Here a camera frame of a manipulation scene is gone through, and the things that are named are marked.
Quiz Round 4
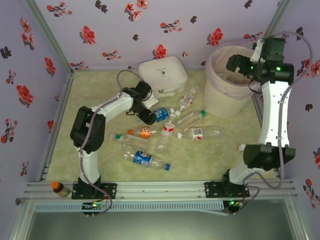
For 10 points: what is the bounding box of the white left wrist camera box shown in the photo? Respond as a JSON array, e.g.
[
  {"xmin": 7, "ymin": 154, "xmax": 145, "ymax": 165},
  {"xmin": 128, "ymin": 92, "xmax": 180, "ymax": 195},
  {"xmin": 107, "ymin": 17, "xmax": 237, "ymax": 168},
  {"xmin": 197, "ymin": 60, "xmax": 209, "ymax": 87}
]
[{"xmin": 143, "ymin": 91, "xmax": 160, "ymax": 109}]

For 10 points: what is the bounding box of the orange label bottle orange cap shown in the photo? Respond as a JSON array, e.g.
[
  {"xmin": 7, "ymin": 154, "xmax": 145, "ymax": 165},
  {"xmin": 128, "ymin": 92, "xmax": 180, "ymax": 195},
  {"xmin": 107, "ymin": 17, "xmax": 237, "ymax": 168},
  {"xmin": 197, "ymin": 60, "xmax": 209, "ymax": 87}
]
[{"xmin": 127, "ymin": 126, "xmax": 159, "ymax": 139}]

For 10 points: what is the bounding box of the aluminium frame leg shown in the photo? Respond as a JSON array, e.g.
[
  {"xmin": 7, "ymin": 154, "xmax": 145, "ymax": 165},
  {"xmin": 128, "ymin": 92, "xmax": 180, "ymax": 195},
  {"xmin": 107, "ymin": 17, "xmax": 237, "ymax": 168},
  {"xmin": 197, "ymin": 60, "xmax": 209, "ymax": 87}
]
[
  {"xmin": 284, "ymin": 198, "xmax": 310, "ymax": 240},
  {"xmin": 7, "ymin": 198, "xmax": 35, "ymax": 240}
]

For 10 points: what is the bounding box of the blue label bottle white cap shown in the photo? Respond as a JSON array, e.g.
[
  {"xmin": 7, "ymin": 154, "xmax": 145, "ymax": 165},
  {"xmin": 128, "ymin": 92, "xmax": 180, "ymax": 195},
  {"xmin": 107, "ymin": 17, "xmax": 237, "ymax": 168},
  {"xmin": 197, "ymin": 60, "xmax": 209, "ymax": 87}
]
[{"xmin": 136, "ymin": 106, "xmax": 176, "ymax": 125}]

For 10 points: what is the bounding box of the white slotted cable duct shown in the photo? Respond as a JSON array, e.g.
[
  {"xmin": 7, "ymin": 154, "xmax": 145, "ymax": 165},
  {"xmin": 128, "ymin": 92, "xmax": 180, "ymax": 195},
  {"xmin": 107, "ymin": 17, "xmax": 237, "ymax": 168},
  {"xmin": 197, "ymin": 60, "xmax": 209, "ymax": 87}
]
[{"xmin": 33, "ymin": 201, "xmax": 224, "ymax": 214}]

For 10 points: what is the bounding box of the Pepsi label bottle blue cap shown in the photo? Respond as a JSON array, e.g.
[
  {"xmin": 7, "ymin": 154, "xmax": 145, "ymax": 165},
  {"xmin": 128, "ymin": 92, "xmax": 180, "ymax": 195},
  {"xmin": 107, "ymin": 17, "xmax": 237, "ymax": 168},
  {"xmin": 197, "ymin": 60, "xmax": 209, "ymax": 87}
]
[{"xmin": 122, "ymin": 149, "xmax": 172, "ymax": 171}]

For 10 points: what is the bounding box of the large clear bottle green cap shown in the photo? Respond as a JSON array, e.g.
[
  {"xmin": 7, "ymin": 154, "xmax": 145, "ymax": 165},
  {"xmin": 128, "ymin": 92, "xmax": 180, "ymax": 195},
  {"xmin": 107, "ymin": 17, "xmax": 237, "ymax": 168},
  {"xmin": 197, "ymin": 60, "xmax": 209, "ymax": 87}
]
[{"xmin": 109, "ymin": 132, "xmax": 151, "ymax": 151}]

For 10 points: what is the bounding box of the brown bottle orange cap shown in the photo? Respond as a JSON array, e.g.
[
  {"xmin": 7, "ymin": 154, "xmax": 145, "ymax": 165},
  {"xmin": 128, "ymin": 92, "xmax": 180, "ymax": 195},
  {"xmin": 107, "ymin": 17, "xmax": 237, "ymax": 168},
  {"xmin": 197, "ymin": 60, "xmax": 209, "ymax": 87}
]
[{"xmin": 51, "ymin": 181, "xmax": 70, "ymax": 199}]

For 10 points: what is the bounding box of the aluminium frame post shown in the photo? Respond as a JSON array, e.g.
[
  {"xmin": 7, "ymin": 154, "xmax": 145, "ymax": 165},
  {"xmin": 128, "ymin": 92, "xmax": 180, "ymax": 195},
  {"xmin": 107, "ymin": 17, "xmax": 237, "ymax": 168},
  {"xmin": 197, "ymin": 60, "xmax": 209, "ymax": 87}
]
[
  {"xmin": 22, "ymin": 0, "xmax": 75, "ymax": 75},
  {"xmin": 262, "ymin": 0, "xmax": 293, "ymax": 41}
]

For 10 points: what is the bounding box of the white case with pill print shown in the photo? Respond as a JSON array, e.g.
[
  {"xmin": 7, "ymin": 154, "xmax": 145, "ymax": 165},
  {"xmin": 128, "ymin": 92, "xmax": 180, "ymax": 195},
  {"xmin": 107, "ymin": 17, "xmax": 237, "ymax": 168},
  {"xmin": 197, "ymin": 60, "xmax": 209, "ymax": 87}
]
[{"xmin": 137, "ymin": 55, "xmax": 189, "ymax": 100}]

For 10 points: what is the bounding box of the aluminium front rail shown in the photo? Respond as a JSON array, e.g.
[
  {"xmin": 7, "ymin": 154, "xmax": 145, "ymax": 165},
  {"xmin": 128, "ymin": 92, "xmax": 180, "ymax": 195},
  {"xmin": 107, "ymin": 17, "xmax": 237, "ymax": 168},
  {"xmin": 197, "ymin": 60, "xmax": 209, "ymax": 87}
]
[{"xmin": 24, "ymin": 181, "xmax": 299, "ymax": 201}]

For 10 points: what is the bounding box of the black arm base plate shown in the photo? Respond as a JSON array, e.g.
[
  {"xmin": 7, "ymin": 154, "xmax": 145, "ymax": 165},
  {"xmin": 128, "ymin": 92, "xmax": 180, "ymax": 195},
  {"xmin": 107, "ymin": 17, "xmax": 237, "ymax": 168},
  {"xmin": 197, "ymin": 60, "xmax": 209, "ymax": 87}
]
[
  {"xmin": 204, "ymin": 181, "xmax": 250, "ymax": 199},
  {"xmin": 71, "ymin": 183, "xmax": 118, "ymax": 200}
]

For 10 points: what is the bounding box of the green marbled table mat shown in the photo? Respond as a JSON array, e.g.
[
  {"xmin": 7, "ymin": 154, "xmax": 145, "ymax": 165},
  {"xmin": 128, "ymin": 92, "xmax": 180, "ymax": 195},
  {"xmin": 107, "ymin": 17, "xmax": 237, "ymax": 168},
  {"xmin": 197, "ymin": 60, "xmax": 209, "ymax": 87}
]
[{"xmin": 46, "ymin": 69, "xmax": 278, "ymax": 182}]

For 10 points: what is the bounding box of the slim clear bottle without label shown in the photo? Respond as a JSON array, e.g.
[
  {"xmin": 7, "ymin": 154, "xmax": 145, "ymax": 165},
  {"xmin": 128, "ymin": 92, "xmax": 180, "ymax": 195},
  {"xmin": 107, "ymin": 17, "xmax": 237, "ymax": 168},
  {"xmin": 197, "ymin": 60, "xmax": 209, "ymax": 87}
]
[{"xmin": 177, "ymin": 112, "xmax": 195, "ymax": 125}]

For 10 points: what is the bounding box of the white round waste bin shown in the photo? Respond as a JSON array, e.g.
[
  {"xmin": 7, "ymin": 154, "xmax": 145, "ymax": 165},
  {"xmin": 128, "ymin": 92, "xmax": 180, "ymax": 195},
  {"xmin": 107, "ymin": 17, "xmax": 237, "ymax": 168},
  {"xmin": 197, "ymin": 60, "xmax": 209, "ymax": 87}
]
[{"xmin": 202, "ymin": 44, "xmax": 263, "ymax": 119}]

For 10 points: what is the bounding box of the small controller board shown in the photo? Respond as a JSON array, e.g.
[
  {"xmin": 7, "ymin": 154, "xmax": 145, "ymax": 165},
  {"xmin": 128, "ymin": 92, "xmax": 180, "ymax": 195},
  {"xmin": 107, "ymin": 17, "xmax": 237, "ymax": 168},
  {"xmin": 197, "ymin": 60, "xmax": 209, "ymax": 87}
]
[
  {"xmin": 82, "ymin": 201, "xmax": 107, "ymax": 218},
  {"xmin": 227, "ymin": 199, "xmax": 244, "ymax": 216}
]

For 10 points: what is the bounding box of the slim clear bottle green cap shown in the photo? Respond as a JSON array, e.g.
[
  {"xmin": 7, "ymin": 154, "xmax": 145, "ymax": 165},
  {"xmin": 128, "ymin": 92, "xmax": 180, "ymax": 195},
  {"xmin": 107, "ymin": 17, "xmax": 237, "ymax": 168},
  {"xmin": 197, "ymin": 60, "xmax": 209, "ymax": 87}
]
[{"xmin": 183, "ymin": 109, "xmax": 208, "ymax": 131}]

